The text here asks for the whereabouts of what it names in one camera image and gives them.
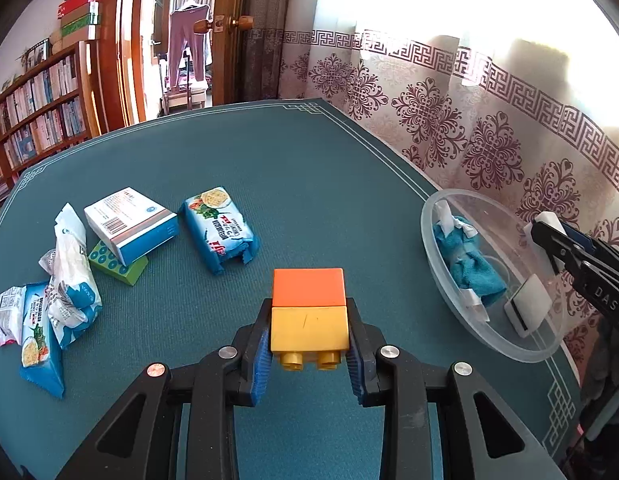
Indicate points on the patterned sheer curtain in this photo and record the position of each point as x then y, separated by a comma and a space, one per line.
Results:
439, 110

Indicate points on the wooden stool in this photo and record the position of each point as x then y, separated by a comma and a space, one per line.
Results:
184, 97

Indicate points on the wooden door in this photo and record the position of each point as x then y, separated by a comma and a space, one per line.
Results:
229, 70

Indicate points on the green patterned block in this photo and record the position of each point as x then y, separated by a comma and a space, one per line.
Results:
114, 267

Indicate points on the rows of books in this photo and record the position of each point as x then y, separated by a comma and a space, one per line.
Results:
39, 110

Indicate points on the crumpled white blue packet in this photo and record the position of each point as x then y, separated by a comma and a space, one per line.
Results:
71, 280

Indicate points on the brown curtain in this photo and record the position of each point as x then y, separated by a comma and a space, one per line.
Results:
269, 35

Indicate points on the white and blue box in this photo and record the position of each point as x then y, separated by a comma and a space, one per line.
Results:
124, 215

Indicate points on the teal table mat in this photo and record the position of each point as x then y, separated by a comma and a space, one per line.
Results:
314, 185

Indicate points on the hanging mauve pants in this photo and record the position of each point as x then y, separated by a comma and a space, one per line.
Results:
184, 35

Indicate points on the blue cloth bundle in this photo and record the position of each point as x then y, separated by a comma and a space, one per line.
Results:
464, 260

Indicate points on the clear plastic bowl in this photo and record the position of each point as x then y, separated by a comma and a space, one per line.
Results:
509, 350

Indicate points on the white rectangular block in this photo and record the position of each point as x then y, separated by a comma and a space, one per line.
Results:
549, 221
529, 305

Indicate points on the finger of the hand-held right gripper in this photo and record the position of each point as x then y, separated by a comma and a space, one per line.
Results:
582, 240
554, 245

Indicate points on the wooden bookshelf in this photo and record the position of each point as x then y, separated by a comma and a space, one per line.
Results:
86, 90

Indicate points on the wooden door knob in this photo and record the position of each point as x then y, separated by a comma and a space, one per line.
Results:
242, 23
203, 26

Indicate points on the white packet with red edges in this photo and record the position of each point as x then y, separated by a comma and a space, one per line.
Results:
9, 310

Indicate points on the orange and yellow toy block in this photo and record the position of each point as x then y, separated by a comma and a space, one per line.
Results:
309, 330

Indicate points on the blue noodle packet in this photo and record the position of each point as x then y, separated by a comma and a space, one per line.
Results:
217, 230
36, 350

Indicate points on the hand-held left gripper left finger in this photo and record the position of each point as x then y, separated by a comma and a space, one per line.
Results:
259, 365

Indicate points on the wooden door frame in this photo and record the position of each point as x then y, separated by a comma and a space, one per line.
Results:
114, 60

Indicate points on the round woven basket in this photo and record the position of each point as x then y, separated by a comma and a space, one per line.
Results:
56, 41

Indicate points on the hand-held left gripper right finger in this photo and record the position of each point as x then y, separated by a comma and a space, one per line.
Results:
354, 370

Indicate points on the green box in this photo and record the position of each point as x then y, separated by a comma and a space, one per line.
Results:
79, 25

